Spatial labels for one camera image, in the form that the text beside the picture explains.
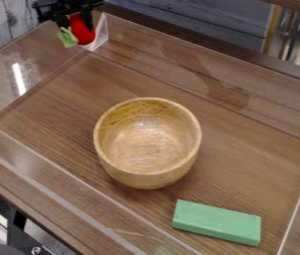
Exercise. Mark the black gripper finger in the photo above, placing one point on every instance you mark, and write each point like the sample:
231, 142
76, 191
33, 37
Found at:
63, 20
88, 17

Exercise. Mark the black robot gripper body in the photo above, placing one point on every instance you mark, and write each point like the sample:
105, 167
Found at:
64, 6

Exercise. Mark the red plush fruit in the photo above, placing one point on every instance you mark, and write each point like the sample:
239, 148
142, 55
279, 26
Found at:
76, 33

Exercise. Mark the wooden bowl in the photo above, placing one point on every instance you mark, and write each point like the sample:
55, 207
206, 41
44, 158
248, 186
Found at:
148, 140

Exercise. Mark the wooden chair in background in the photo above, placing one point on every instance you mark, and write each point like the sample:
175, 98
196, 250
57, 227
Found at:
283, 33

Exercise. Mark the black table leg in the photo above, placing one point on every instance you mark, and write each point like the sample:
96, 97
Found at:
20, 239

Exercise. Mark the green rectangular block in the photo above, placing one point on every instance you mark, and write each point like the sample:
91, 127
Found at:
218, 222

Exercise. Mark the clear acrylic corner bracket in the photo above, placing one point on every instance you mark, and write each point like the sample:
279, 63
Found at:
101, 34

